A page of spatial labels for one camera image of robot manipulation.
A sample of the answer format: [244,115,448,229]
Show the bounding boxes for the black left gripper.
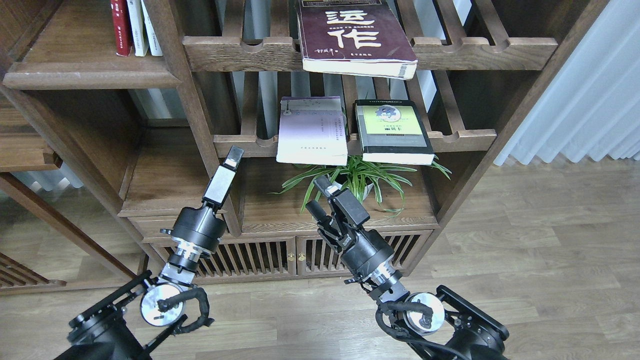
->
[160,145,245,259]

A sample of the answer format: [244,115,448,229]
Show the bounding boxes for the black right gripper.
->
[305,176,394,281]

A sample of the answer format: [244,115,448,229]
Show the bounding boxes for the pale lavender white book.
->
[276,96,348,166]

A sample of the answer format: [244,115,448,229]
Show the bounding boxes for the green and black book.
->
[354,99,435,166]

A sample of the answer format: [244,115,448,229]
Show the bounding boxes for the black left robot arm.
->
[58,146,244,360]

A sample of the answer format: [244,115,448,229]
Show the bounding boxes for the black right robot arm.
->
[306,176,509,360]

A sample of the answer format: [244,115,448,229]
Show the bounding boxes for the white plant pot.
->
[333,178,374,203]

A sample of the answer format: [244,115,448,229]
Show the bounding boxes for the green spider plant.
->
[270,154,453,219]

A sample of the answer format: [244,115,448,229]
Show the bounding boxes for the dark wooden bookshelf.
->
[1,0,607,283]

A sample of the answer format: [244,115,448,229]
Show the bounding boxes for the white teal upright book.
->
[141,0,163,57]

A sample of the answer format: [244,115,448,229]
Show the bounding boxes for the maroon book white characters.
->
[295,0,418,80]

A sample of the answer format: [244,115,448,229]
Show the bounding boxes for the red upright book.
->
[110,0,133,57]

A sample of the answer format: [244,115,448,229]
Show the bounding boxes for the white curtain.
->
[494,0,640,166]

